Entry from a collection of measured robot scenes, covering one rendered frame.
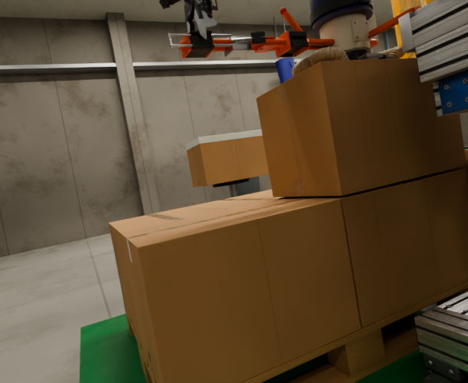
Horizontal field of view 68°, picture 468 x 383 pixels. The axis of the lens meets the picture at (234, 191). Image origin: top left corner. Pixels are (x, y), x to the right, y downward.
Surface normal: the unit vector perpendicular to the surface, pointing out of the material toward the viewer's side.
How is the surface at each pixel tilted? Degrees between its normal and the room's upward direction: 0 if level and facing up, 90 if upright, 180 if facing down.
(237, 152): 90
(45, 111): 90
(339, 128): 91
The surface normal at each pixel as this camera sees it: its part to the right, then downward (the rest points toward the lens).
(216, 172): 0.39, -0.03
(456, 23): -0.89, 0.18
